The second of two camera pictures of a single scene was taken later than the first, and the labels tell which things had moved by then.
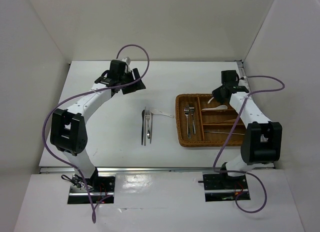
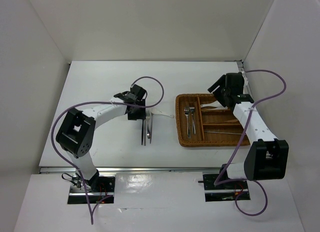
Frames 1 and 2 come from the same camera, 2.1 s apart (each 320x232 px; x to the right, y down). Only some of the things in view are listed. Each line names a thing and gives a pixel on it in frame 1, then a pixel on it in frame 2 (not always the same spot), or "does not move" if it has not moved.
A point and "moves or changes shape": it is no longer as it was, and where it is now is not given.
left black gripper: [138, 86] -> [141, 114]
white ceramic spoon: [209, 100] -> [214, 104]
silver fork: [186, 109] does not move
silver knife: [151, 118] does not move
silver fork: [192, 109] does not move
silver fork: [147, 117] does not move
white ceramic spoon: [159, 111] does not move
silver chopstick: [227, 133] does not move
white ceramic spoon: [220, 107] moves or changes shape
